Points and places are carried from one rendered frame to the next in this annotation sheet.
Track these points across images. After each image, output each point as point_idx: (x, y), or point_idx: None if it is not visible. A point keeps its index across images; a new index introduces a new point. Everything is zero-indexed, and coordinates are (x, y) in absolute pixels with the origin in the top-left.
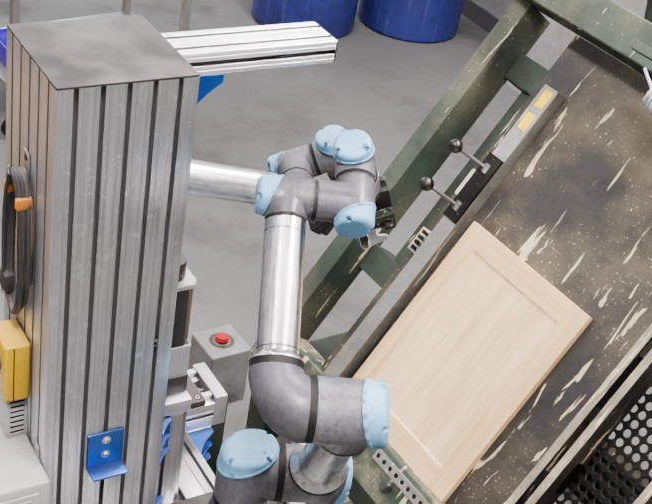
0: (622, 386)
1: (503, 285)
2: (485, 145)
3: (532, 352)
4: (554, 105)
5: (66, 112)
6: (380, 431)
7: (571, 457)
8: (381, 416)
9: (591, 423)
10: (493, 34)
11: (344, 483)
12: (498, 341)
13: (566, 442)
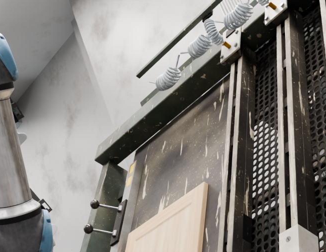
0: (233, 159)
1: (157, 229)
2: None
3: (188, 225)
4: (139, 167)
5: None
6: None
7: (233, 206)
8: None
9: (231, 185)
10: (99, 183)
11: (43, 216)
12: (169, 246)
13: (226, 208)
